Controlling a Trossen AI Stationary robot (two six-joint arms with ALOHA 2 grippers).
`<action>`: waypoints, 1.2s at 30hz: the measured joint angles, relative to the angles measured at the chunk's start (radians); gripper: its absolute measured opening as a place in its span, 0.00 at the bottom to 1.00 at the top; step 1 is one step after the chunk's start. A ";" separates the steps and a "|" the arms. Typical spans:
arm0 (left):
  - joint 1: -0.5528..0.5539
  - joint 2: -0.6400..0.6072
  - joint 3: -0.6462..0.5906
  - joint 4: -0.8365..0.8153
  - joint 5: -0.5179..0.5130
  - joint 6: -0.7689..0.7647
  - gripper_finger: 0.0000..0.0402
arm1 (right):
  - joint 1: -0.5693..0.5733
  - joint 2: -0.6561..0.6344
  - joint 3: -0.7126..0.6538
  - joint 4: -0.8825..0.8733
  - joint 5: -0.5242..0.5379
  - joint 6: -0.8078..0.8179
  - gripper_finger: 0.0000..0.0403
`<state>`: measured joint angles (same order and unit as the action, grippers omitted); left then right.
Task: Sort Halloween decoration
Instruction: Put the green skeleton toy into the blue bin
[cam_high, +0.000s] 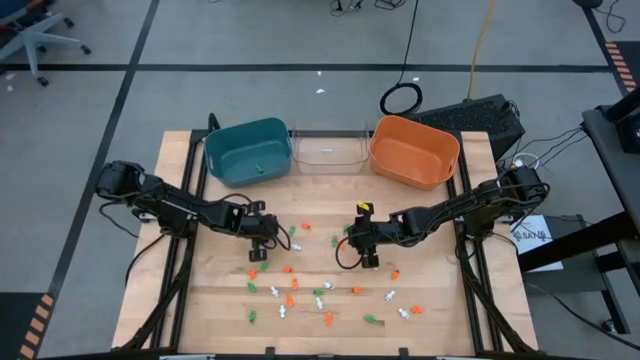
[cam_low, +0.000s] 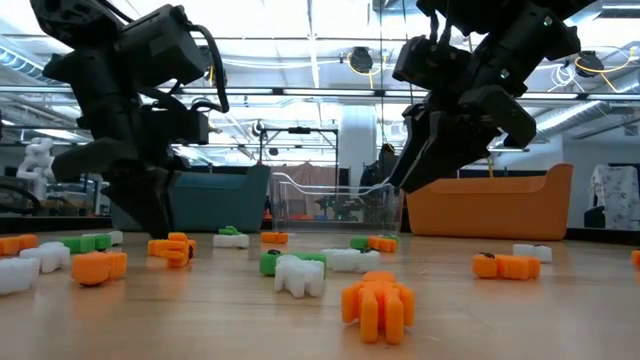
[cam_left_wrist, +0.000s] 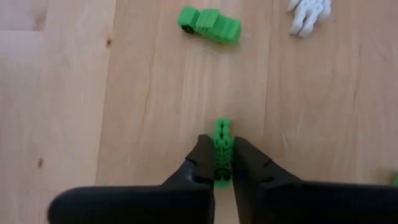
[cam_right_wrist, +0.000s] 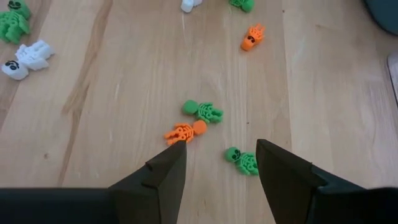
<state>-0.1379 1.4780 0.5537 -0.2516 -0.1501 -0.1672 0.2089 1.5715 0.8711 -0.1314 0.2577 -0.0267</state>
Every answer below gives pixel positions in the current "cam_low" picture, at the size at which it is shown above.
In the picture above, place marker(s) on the person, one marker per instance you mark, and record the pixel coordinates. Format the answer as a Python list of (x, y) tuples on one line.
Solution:
[(385, 165)]

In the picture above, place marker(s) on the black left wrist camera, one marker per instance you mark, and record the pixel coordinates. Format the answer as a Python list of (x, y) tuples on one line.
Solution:
[(165, 47)]

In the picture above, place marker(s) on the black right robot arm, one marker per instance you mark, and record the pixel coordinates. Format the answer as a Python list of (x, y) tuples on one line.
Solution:
[(525, 25)]

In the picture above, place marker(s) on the orange skeleton toy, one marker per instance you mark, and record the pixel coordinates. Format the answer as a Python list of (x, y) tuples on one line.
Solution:
[(180, 236), (382, 244), (17, 244), (636, 257), (378, 307), (169, 252), (274, 237), (97, 267), (505, 266)]

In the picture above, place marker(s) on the clear plastic bin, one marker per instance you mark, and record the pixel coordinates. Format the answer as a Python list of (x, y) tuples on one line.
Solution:
[(287, 200)]

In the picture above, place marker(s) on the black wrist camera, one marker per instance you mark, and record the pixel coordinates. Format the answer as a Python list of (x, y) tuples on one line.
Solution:
[(165, 47), (430, 65)]

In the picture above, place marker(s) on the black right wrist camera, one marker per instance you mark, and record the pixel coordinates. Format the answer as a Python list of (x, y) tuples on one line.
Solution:
[(430, 65)]

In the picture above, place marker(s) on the white robot figure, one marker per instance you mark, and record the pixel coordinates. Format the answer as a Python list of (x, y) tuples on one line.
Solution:
[(35, 165)]

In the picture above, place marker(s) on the teal plastic bin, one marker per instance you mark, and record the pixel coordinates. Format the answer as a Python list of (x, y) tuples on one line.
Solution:
[(220, 200)]

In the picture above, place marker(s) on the white patterned cloth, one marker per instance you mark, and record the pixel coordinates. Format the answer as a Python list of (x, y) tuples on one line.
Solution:
[(617, 192)]

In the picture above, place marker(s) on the white skeleton toy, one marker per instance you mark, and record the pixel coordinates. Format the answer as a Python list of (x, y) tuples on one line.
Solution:
[(532, 252), (47, 256), (231, 241), (17, 274), (116, 237), (299, 275), (350, 260)]

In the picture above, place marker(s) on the black metal stand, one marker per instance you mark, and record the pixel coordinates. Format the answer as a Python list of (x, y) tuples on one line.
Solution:
[(299, 130)]

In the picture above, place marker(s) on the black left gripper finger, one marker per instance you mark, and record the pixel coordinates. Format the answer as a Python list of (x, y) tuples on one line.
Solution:
[(137, 197), (167, 190)]

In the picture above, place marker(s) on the orange plastic bin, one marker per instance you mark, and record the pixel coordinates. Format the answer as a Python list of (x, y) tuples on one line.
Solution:
[(490, 210)]

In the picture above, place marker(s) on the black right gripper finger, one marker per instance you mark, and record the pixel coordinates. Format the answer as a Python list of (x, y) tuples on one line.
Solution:
[(450, 145), (414, 135)]

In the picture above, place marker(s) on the black table frame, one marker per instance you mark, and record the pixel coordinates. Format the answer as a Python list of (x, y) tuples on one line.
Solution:
[(50, 224)]

